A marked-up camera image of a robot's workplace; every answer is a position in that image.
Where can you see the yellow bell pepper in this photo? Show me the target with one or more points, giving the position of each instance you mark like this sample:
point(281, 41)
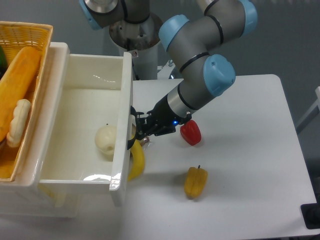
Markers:
point(195, 181)

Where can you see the yellow woven basket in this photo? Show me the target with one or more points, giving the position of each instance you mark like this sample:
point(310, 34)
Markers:
point(13, 37)

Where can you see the white round toy fruit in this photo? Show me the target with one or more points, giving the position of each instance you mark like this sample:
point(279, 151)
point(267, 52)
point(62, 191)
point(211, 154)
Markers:
point(105, 140)

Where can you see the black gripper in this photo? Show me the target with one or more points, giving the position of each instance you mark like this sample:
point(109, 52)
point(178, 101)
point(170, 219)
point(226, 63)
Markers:
point(162, 119)

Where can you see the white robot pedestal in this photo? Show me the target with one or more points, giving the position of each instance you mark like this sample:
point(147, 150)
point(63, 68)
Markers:
point(142, 55)

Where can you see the orange baguette loaf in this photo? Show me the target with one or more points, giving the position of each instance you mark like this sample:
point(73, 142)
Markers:
point(15, 83)

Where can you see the bagged bread slice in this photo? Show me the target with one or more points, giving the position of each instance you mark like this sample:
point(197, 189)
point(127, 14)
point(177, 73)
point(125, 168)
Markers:
point(145, 142)

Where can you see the green vegetable toy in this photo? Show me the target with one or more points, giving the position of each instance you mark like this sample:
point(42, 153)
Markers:
point(3, 62)

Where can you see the yellow banana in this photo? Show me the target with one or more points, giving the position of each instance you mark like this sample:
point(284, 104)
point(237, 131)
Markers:
point(138, 164)

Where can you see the white drawer cabinet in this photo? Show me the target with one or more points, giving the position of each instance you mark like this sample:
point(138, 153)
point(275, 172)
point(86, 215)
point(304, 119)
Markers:
point(26, 195)

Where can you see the cream white toy pastry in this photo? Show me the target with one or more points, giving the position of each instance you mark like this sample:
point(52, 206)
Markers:
point(18, 123)

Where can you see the red bell pepper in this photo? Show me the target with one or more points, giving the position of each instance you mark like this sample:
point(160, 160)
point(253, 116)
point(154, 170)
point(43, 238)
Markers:
point(191, 133)

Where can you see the black device at table corner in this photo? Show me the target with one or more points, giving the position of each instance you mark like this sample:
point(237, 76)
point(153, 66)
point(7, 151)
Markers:
point(311, 215)

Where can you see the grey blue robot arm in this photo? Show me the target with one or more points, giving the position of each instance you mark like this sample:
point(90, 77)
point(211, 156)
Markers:
point(188, 43)

